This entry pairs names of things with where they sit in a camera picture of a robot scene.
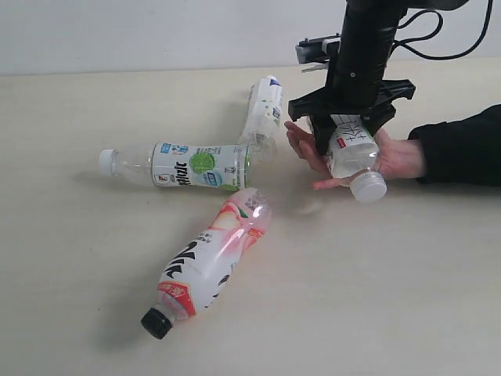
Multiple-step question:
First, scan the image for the clear bottle white blue label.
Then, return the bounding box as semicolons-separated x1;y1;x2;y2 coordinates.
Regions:
239;75;283;163

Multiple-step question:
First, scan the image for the clear bottle fruit label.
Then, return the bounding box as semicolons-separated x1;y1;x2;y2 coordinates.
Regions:
320;114;387;203

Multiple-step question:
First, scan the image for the person's open bare hand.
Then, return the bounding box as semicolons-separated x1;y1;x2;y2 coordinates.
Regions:
284;121;426;190

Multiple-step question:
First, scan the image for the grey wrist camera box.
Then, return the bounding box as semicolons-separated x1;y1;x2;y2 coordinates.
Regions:
295;33;341;64

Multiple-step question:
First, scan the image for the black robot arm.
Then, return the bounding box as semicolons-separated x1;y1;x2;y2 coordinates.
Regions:
288;1;464;156

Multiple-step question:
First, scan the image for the clear bottle lime label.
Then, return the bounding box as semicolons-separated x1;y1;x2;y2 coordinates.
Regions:
99;142;251;192

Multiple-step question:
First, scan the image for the black sleeved forearm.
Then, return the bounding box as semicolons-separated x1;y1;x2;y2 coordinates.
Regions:
408;104;500;186

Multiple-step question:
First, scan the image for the pink peach drink bottle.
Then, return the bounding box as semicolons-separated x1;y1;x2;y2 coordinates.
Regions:
141;187;272;339

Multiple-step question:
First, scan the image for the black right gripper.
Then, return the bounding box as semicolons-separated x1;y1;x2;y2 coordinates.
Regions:
288;62;415;155

